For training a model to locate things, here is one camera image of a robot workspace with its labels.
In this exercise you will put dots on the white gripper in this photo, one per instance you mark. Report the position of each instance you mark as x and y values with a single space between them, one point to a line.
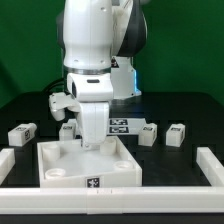
90 97

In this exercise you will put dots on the white square tabletop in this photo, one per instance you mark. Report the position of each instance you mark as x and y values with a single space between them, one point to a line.
65 164

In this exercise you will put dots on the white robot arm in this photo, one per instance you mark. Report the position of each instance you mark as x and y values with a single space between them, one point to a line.
91 33

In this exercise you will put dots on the white U-shaped fence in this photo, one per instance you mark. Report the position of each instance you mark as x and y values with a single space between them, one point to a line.
123 200

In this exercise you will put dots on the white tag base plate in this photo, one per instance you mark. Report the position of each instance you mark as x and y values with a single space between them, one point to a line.
126 126

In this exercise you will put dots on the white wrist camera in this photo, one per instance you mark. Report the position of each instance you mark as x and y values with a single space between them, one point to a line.
58 102

